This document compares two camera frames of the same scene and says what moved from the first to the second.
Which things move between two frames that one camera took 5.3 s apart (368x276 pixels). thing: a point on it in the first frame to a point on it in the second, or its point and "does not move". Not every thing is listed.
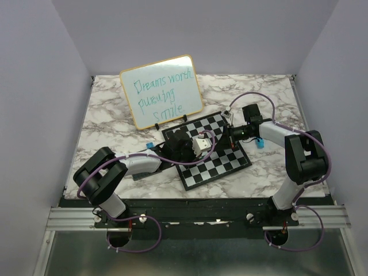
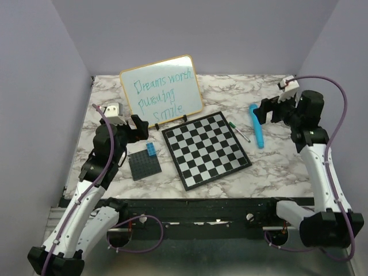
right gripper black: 223,142 to 266,103
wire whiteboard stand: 185,118 does not move
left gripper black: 194,157 to 142,131
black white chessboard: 225,158 does not move
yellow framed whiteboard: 162,91 does not move
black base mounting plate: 198,218 does not move
